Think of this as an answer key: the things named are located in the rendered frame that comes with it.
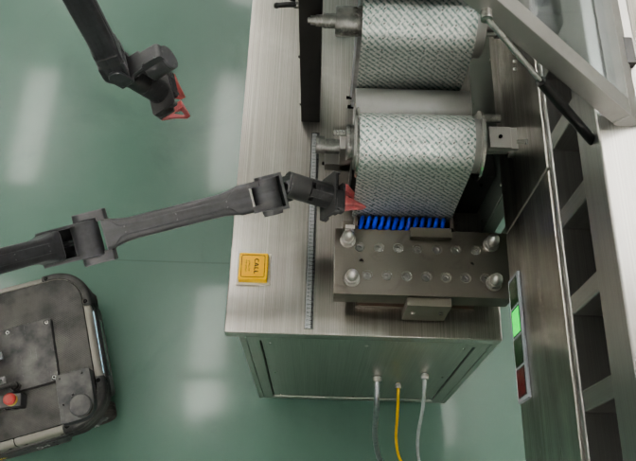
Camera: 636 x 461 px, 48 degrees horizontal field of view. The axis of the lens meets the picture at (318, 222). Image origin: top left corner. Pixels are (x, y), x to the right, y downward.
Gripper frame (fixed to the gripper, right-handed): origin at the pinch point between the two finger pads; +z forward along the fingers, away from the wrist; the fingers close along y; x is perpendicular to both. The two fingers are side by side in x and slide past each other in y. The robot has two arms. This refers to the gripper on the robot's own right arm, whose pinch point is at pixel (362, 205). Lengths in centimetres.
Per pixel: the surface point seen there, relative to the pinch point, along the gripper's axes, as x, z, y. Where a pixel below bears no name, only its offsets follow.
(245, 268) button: -26.3, -16.2, 10.6
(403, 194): 10.3, 4.3, 0.3
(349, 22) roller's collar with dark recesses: 22.6, -18.0, -28.9
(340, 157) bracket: 5.6, -9.4, -7.1
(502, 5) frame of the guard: 77, -32, 14
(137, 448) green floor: -128, -7, 42
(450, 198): 14.6, 14.1, 0.3
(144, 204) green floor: -132, -15, -50
